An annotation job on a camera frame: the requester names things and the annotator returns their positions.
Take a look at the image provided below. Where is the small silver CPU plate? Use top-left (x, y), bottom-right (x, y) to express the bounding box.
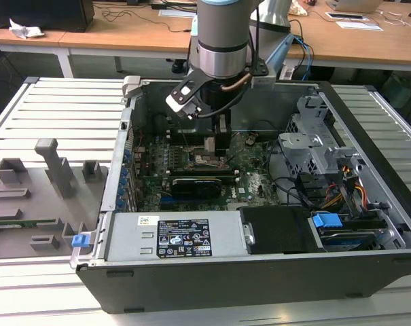
top-left (204, 135), bottom-right (217, 156)

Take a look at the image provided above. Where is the crumpled white paper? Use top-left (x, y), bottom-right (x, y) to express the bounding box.
top-left (8, 17), bottom-right (46, 40)

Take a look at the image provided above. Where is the hard disk with blue label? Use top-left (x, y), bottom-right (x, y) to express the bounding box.
top-left (319, 230), bottom-right (379, 253)

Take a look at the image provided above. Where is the thin wire locking lever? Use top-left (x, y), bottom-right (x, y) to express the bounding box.
top-left (227, 147), bottom-right (247, 165)
top-left (181, 130), bottom-right (194, 152)

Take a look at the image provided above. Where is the blue cable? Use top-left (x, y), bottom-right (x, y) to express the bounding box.
top-left (291, 33), bottom-right (315, 81)

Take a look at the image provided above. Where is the blue disk carrier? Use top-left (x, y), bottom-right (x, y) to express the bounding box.
top-left (312, 211), bottom-right (344, 238)

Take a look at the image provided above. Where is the large black box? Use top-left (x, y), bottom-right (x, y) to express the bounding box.
top-left (0, 0), bottom-right (96, 33)

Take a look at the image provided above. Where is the CPU socket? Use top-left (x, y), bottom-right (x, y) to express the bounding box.
top-left (187, 145), bottom-right (232, 170)

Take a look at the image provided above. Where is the green RAM stick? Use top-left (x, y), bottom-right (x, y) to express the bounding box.
top-left (0, 219), bottom-right (56, 227)

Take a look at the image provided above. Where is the blue expansion slot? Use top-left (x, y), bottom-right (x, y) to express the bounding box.
top-left (160, 192), bottom-right (179, 210)

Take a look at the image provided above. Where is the grey plastic parts rack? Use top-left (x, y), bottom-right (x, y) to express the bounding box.
top-left (0, 137), bottom-right (109, 261)

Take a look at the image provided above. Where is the green motherboard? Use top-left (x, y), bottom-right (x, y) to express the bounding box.
top-left (132, 130), bottom-right (284, 212)

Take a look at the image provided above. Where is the white printed paper sheet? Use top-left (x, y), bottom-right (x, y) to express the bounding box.
top-left (336, 20), bottom-right (385, 32)

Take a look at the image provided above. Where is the wooden desk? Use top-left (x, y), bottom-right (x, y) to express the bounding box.
top-left (58, 0), bottom-right (411, 74)
top-left (0, 20), bottom-right (73, 79)

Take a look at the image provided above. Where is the yellow orange red wire bundle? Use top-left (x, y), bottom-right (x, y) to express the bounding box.
top-left (322, 162), bottom-right (368, 210)

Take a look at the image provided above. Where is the black open PC case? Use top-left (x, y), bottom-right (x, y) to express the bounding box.
top-left (71, 75), bottom-right (411, 315)

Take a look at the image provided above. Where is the black graphics card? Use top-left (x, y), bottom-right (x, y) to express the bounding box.
top-left (171, 176), bottom-right (223, 200)

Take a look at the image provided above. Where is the crumpled beige bag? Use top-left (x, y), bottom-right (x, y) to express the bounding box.
top-left (288, 0), bottom-right (310, 17)

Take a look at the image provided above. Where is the grey power supply with label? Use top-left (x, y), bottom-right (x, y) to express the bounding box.
top-left (105, 210), bottom-right (247, 262)

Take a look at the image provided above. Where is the silver metal drive cage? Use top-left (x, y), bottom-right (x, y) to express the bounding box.
top-left (278, 94), bottom-right (365, 177)

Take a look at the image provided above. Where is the black wire bundle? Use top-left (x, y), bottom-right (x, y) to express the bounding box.
top-left (269, 142), bottom-right (328, 209)

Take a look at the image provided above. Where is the copper cable sleeve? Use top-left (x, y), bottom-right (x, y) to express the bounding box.
top-left (221, 72), bottom-right (251, 93)

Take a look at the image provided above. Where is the white framed tablet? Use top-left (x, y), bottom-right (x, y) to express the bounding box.
top-left (325, 12), bottom-right (371, 22)

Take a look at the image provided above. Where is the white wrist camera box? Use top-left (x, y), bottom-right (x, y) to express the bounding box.
top-left (165, 81), bottom-right (203, 120)

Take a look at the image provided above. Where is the metal socket cover frame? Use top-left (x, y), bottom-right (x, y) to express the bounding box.
top-left (230, 130), bottom-right (249, 167)

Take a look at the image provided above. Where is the silver metal handle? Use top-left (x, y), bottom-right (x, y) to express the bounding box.
top-left (242, 222), bottom-right (257, 245)

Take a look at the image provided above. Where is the black plastic shroud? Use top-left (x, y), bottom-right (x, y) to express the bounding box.
top-left (240, 205), bottom-right (325, 255)

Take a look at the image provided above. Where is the grey case corner latch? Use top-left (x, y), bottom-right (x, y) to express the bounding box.
top-left (122, 75), bottom-right (143, 99)

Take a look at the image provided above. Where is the blue case latch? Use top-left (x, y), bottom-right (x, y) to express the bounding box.
top-left (71, 234), bottom-right (90, 249)

